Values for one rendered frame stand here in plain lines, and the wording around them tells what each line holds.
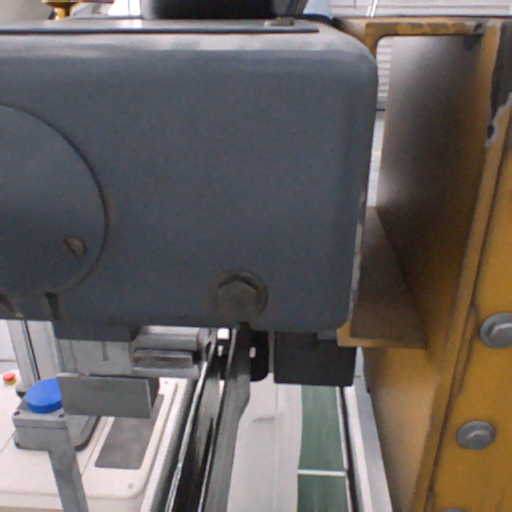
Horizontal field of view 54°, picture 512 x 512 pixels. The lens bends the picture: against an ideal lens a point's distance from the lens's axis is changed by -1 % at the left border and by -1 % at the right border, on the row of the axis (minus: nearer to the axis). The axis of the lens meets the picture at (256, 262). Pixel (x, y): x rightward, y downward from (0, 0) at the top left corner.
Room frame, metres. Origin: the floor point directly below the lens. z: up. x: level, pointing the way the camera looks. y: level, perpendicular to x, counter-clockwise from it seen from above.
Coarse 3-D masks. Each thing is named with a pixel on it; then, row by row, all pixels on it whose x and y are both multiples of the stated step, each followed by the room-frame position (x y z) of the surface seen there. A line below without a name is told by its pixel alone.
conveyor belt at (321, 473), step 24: (312, 408) 1.05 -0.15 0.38; (336, 408) 1.05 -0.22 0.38; (312, 432) 0.96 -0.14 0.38; (336, 432) 0.96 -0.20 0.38; (312, 456) 0.88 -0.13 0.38; (336, 456) 0.88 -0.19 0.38; (312, 480) 0.81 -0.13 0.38; (336, 480) 0.81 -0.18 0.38; (168, 504) 0.75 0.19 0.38; (312, 504) 0.75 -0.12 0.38; (336, 504) 0.75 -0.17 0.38
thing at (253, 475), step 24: (264, 384) 0.61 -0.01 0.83; (264, 408) 0.56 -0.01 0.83; (288, 408) 0.60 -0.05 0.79; (240, 432) 0.50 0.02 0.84; (264, 432) 0.55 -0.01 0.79; (288, 432) 0.57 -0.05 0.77; (240, 456) 0.53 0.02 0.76; (264, 456) 0.54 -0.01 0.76; (288, 456) 0.57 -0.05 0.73; (240, 480) 0.53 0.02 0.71; (264, 480) 0.53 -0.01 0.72; (288, 480) 0.57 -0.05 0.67; (240, 504) 0.53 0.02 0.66; (264, 504) 0.52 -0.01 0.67; (288, 504) 0.57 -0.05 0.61
